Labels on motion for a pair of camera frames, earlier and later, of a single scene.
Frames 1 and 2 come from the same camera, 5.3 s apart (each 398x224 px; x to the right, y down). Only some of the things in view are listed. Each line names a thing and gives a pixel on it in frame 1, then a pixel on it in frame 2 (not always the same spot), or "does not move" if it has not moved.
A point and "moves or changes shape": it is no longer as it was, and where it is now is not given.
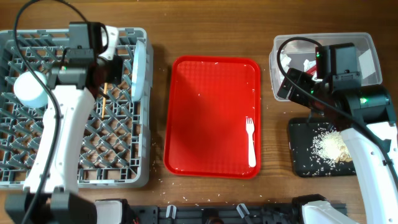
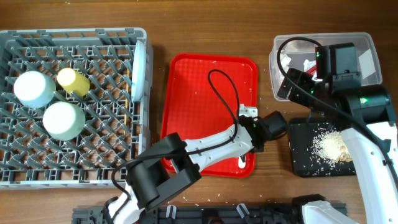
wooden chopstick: [104, 100] to [125, 114]
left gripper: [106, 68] to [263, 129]
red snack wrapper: [311, 71] does not move
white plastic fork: [250, 127] moves or changes shape
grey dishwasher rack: [114, 150] does not move
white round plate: [138, 74] does not move
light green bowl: [30, 91] does not move
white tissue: [308, 65] does not move
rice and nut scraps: [330, 147] does not move
